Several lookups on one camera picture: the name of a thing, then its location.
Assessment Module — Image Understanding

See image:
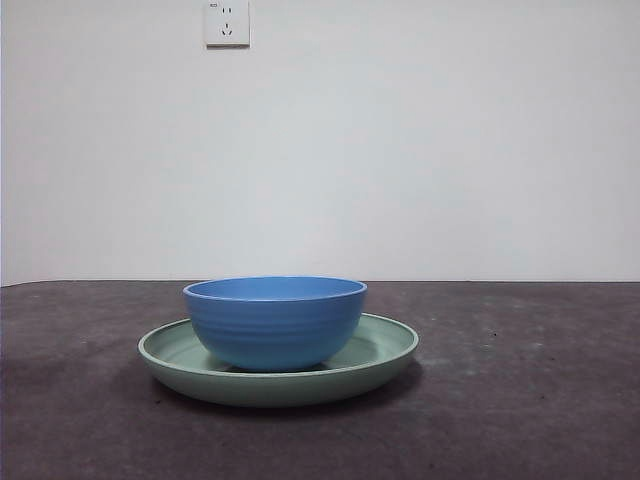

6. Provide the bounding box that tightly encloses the blue ribbed bowl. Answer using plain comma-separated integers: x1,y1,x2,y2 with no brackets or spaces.
182,277,369,373

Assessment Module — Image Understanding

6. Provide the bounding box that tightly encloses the pale green round plate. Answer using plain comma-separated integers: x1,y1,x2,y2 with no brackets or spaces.
137,312,420,409

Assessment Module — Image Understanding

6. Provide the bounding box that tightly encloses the white wall power socket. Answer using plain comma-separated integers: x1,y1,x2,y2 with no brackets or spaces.
204,0,251,50

